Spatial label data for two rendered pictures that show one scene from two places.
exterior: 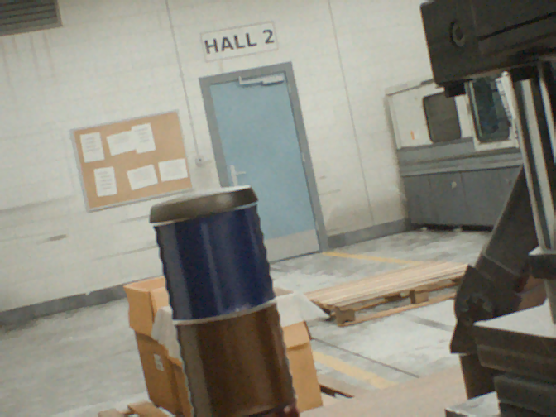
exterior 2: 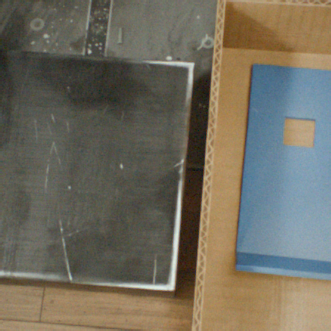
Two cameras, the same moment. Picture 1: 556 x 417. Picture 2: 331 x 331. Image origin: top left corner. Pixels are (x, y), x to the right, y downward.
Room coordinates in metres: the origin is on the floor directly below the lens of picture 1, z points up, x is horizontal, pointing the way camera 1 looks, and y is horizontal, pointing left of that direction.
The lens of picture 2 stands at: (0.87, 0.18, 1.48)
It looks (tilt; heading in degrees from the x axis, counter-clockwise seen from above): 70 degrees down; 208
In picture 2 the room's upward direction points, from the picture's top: 4 degrees counter-clockwise
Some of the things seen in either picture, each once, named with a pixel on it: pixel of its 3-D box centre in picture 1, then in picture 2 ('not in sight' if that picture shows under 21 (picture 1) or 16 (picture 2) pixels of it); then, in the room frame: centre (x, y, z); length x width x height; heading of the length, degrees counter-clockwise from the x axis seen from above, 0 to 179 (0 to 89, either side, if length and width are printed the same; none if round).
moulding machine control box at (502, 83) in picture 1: (511, 98); not in sight; (9.30, -2.25, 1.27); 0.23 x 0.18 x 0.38; 106
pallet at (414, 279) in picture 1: (390, 290); not in sight; (7.41, -0.68, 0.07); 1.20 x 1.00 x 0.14; 108
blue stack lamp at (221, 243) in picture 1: (214, 261); not in sight; (0.36, 0.03, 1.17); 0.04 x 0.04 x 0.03
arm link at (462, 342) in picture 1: (493, 316); not in sight; (1.02, -0.19, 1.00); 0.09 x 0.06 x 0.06; 137
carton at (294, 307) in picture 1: (242, 357); not in sight; (4.31, 0.27, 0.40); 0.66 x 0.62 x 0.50; 17
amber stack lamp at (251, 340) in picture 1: (234, 357); not in sight; (0.36, 0.03, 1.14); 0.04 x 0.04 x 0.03
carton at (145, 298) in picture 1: (196, 335); not in sight; (4.89, 0.50, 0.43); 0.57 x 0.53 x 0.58; 21
